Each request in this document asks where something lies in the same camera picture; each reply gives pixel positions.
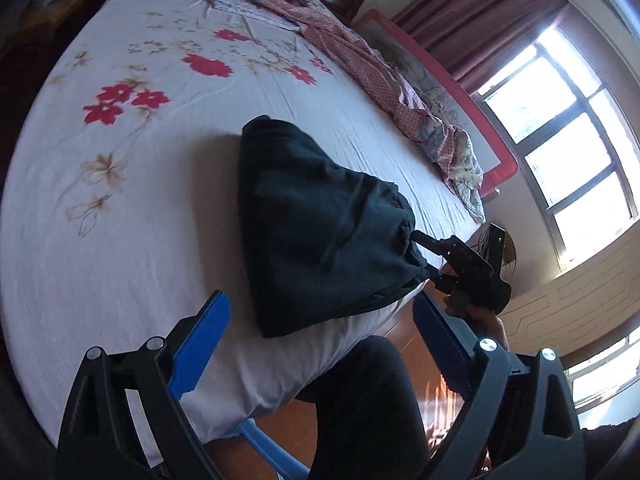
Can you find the black pants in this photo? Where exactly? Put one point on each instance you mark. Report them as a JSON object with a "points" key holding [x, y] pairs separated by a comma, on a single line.
{"points": [[320, 230]]}

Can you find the person's right hand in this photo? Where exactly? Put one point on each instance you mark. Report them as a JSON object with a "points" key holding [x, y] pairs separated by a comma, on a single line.
{"points": [[475, 317]]}

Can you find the large window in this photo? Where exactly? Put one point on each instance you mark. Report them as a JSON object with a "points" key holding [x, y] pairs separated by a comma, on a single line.
{"points": [[565, 140]]}

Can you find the person's leg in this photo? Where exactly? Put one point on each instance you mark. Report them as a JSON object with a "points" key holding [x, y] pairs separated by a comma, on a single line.
{"points": [[370, 410]]}

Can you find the bed with floral sheet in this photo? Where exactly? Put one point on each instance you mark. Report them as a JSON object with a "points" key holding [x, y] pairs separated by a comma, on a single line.
{"points": [[175, 185]]}

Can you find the small window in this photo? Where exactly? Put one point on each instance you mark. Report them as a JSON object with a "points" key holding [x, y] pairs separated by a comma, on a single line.
{"points": [[605, 375]]}

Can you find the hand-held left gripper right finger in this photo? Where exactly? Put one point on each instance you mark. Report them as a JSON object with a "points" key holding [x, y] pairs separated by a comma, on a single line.
{"points": [[440, 340]]}

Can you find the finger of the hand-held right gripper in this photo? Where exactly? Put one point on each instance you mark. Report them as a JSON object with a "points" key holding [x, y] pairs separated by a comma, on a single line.
{"points": [[442, 281], [430, 241]]}

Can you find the pink bed guard rail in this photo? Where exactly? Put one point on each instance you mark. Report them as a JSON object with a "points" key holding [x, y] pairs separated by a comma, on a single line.
{"points": [[450, 95]]}

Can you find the mauve curtain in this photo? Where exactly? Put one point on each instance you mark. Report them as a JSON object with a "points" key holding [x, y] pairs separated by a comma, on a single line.
{"points": [[480, 25]]}

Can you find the light floral pillow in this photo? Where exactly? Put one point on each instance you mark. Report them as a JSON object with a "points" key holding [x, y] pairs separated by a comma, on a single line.
{"points": [[250, 7]]}

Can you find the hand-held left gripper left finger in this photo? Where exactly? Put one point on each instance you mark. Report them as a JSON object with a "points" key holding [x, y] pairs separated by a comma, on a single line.
{"points": [[200, 345]]}

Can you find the red patterned quilt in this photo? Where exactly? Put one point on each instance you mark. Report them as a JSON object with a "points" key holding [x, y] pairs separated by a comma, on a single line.
{"points": [[380, 75]]}

